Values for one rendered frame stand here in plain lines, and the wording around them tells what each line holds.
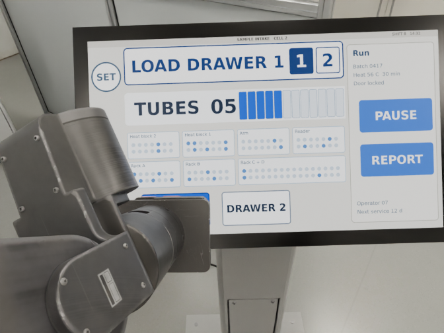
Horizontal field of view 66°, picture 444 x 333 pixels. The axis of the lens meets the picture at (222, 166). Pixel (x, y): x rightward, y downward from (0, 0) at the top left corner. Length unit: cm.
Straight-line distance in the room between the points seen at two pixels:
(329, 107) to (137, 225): 34
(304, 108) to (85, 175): 34
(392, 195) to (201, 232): 30
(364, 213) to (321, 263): 117
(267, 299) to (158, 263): 64
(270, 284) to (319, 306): 79
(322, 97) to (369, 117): 7
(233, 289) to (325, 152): 42
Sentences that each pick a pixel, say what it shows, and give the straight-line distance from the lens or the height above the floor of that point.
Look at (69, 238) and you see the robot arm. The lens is 17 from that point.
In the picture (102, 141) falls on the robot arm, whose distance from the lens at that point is 23.
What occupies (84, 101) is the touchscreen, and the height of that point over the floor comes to 112.
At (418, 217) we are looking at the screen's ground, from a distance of 54.
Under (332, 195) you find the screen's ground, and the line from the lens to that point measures 49.
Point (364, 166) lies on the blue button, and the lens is 50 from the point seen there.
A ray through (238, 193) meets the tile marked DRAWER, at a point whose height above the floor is 102.
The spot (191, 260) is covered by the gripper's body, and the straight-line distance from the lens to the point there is 32.
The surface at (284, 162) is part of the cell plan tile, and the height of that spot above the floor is 105.
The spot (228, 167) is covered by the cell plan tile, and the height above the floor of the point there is 105.
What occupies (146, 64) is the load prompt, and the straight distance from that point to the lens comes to 50.
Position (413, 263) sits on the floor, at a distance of 181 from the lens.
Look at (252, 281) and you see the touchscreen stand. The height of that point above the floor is 70.
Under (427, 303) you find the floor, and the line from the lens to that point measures 172.
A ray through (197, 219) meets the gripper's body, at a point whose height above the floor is 112.
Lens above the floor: 135
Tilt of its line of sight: 40 degrees down
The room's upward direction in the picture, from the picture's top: 2 degrees counter-clockwise
